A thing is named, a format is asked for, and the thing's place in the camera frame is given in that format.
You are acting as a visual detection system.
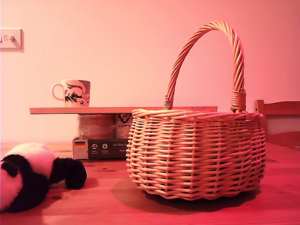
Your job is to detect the stuffed panda toy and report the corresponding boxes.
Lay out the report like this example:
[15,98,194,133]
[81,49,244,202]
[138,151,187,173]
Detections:
[0,142,88,213]

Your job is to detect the wooden shelf board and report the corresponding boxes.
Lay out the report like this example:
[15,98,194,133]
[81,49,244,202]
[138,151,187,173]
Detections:
[29,106,218,115]

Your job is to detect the dark cardboard tray with flag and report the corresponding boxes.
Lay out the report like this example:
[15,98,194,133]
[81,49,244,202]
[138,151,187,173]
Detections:
[72,137,129,160]

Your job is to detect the white mug with dark print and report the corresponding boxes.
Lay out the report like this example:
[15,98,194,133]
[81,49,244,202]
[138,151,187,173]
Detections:
[51,79,91,108]

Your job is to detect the wooden chair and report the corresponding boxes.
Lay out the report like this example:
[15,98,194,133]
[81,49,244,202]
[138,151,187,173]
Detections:
[254,99,300,150]

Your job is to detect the wicker basket with handle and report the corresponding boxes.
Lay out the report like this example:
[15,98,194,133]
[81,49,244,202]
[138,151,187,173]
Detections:
[126,21,267,201]

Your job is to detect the white wall light switch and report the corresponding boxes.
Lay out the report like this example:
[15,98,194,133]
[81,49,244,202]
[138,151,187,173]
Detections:
[0,28,25,53]

